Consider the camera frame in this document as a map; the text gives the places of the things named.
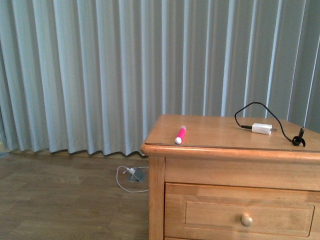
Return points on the pink marker white cap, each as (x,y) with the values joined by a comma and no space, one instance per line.
(180,136)

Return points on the wooden drawer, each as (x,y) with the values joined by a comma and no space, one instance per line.
(211,212)

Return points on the round wooden drawer knob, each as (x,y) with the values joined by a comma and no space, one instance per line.
(246,220)

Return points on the white plug in socket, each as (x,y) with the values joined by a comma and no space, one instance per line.
(130,171)

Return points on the open grey floor socket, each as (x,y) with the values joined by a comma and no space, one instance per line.
(138,176)

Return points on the wooden nightstand cabinet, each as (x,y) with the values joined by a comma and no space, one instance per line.
(216,152)

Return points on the light grey pleated curtain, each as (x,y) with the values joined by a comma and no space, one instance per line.
(95,75)

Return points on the white usb charger adapter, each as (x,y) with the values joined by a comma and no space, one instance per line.
(262,128)

